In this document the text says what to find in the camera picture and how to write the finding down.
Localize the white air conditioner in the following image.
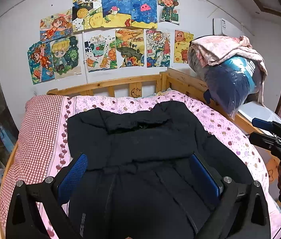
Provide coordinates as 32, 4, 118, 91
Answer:
213, 18, 244, 38

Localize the plastic bag of clothes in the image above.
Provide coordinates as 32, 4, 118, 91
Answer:
187, 48, 264, 118

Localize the yellow bear drawing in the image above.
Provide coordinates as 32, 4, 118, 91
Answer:
173, 30, 194, 64

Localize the pink jellyfish drawing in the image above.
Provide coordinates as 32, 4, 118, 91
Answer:
131, 0, 158, 29

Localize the pink patterned bed quilt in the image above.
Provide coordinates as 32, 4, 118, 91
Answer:
0, 90, 281, 238

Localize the oranges and drink drawing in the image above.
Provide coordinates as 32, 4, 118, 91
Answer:
84, 29, 118, 72

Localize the blue sea bird drawing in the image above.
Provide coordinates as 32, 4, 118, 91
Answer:
102, 0, 132, 28

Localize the wooden bed frame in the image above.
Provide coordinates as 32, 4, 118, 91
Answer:
0, 67, 281, 239

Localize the orange landscape drawing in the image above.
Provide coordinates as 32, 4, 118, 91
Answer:
115, 29, 145, 68

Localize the colourful doodle drawing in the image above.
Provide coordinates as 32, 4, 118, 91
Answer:
146, 30, 170, 68

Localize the red-haired boy drawing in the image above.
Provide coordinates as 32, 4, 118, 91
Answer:
158, 0, 179, 25

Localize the swimming girl drawing lower left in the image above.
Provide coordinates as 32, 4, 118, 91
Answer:
27, 42, 55, 85

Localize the anime girl drawing upper left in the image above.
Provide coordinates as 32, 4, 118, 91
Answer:
40, 9, 73, 43

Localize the pink floral cloth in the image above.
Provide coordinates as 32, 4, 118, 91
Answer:
187, 35, 267, 105

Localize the black padded jacket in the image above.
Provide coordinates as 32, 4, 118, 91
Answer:
67, 101, 253, 238

